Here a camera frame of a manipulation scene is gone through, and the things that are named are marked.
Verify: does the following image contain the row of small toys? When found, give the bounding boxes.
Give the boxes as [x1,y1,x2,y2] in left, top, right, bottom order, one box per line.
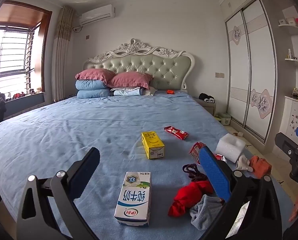
[5,89,43,100]

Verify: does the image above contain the white air conditioner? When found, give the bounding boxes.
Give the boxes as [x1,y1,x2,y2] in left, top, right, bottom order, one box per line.
[78,4,116,27]

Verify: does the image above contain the dark purple cord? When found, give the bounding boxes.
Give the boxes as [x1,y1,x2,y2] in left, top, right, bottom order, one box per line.
[182,164,209,182]

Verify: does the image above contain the white cabinet with stickers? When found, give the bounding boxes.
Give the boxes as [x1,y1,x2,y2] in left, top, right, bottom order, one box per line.
[279,95,298,150]

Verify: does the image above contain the beige striped curtain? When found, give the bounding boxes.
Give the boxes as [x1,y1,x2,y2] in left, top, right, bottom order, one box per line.
[51,5,76,103]

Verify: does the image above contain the pale green storage box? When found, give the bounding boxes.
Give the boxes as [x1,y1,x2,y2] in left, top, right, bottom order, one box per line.
[217,112,232,125]

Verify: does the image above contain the black and white clothes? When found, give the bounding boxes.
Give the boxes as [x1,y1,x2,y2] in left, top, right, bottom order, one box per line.
[199,93,215,103]

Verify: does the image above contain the folded light blue blanket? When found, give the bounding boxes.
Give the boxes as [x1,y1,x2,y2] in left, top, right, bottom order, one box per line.
[110,87,146,96]

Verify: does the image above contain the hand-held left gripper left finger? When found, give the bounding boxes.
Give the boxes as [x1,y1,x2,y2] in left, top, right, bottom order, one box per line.
[16,147,101,240]

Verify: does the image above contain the orange cloth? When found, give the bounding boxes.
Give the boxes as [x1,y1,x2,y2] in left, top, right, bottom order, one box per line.
[249,156,272,179]

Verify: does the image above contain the yellow banana milk carton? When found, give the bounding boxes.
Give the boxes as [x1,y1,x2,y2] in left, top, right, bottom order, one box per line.
[141,131,165,160]

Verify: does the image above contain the pink pillow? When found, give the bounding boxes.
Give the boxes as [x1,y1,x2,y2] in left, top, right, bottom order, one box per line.
[75,68,117,85]
[107,71,154,90]

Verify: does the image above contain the white nightstand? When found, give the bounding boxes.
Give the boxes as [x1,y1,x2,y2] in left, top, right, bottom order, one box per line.
[192,96,217,117]

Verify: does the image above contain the window with wooden frame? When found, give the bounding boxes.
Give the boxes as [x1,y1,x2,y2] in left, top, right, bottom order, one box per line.
[0,0,52,98]

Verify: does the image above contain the long red snack wrapper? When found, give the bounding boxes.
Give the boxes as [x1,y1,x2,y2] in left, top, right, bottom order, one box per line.
[164,126,190,140]

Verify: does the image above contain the white foam block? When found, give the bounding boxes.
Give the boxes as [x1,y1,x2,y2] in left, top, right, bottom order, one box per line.
[215,133,247,164]

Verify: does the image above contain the red snack bag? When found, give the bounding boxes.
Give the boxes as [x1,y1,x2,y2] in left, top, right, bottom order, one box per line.
[189,142,227,165]

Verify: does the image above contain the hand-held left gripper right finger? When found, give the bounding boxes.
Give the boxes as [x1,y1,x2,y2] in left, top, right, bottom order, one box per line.
[198,146,282,240]

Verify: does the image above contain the red cloth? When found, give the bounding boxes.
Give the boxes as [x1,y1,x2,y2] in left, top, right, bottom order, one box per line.
[167,180,220,217]

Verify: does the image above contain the white sock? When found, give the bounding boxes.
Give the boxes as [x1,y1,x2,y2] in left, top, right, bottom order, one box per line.
[236,155,250,172]

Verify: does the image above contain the curved white wall shelf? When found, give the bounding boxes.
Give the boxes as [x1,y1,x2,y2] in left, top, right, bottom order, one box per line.
[285,49,298,67]
[278,17,298,32]

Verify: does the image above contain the white flower-patterned wardrobe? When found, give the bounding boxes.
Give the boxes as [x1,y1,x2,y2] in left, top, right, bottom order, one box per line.
[220,0,284,155]

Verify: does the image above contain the white and blue milk carton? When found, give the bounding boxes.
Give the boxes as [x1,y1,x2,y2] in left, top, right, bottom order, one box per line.
[114,172,152,227]

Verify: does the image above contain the grey cloth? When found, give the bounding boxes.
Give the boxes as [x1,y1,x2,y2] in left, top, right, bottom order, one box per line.
[189,194,225,230]

